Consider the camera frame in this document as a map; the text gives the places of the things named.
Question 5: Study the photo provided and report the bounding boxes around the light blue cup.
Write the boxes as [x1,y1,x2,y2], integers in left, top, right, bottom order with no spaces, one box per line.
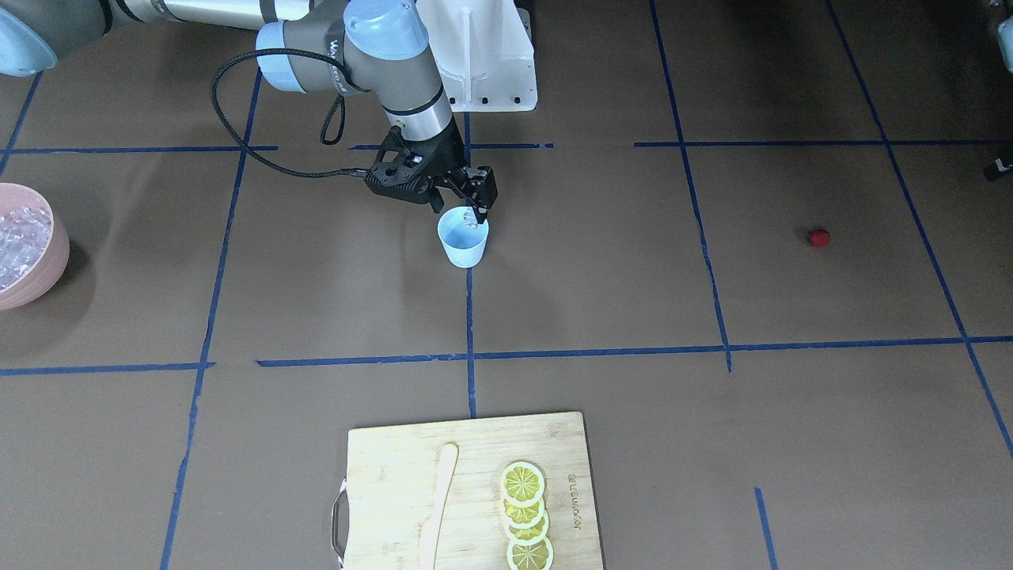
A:
[437,206,491,269]

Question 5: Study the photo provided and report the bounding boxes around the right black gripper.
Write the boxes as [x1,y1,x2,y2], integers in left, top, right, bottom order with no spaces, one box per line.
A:
[400,127,497,226]

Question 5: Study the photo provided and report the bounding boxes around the white camera pole stand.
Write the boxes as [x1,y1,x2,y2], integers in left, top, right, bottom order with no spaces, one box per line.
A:
[415,1,538,113]

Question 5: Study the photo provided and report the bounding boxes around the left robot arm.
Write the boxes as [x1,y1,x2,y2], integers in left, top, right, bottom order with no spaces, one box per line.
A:
[983,16,1012,181]

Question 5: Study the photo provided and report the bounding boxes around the pink bowl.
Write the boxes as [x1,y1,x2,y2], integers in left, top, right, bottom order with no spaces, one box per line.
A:
[1,183,70,311]

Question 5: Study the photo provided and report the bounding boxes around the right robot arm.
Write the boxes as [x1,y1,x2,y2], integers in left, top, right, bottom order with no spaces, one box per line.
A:
[1,1,497,225]

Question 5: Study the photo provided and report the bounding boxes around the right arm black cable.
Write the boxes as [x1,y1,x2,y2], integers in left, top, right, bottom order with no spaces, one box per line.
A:
[211,49,396,180]

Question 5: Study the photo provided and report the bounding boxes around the red strawberry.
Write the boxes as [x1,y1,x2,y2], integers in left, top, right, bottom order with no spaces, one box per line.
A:
[807,228,832,248]

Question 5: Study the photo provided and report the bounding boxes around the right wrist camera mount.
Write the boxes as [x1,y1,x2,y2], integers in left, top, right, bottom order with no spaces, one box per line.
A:
[364,126,433,203]

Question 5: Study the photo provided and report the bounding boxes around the wooden cutting board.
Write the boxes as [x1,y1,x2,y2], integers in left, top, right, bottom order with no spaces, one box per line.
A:
[332,412,605,569]

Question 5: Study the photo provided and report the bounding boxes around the lemon slice two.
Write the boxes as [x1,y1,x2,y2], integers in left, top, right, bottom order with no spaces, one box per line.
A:
[502,499,545,530]

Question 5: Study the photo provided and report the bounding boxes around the lemon slice four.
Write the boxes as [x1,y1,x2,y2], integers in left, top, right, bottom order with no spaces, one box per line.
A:
[507,538,554,570]

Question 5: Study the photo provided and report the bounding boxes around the lemon slice one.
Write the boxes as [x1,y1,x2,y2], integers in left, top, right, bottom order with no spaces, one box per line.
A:
[499,461,546,507]

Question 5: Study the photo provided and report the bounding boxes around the lemon slice three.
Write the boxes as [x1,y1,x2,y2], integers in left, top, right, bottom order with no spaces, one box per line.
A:
[503,515,551,545]

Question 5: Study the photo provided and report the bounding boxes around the ice cubes in bowl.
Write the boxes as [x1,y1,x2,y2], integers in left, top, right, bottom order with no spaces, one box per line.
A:
[1,205,53,290]

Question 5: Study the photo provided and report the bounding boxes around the ice cube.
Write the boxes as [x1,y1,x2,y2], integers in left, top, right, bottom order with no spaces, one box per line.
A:
[462,207,479,228]

